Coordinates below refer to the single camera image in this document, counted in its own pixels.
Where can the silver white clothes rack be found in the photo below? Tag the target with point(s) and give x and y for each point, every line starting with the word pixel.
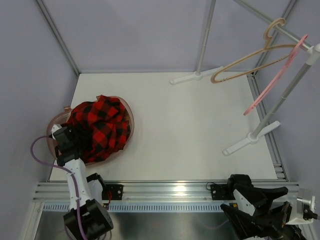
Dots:
pixel 280 35

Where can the brown multicolour plaid shirt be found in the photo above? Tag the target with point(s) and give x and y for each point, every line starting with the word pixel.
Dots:
pixel 126 117

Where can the wrist camera silver white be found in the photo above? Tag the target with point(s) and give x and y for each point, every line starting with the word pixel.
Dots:
pixel 303 210
pixel 54 130

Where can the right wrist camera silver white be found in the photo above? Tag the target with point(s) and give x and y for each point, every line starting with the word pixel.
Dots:
pixel 303 210

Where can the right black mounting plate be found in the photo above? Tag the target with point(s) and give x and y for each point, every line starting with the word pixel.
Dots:
pixel 219 192

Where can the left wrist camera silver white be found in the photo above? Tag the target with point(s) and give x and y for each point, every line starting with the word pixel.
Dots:
pixel 54 130

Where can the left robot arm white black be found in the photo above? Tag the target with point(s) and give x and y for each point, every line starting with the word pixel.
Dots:
pixel 87 218

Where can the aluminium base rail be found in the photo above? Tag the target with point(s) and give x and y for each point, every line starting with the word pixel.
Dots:
pixel 135 192

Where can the pink plastic hanger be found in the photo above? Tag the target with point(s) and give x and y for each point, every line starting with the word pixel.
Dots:
pixel 293 54

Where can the white slotted cable duct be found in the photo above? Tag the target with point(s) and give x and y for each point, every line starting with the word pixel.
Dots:
pixel 163 207

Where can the black mounting plate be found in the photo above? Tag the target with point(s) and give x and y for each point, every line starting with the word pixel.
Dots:
pixel 112 191
pixel 219 192

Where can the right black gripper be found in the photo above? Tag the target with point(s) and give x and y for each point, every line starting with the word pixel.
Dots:
pixel 265 222

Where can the red black plaid shirt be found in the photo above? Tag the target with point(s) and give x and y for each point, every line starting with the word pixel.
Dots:
pixel 102 127

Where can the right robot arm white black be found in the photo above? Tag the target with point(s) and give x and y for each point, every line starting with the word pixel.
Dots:
pixel 292 232

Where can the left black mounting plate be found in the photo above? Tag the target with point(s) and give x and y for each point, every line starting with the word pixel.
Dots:
pixel 112 191

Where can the beige plastic hanger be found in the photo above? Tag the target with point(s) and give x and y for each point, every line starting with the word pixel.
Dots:
pixel 267 47

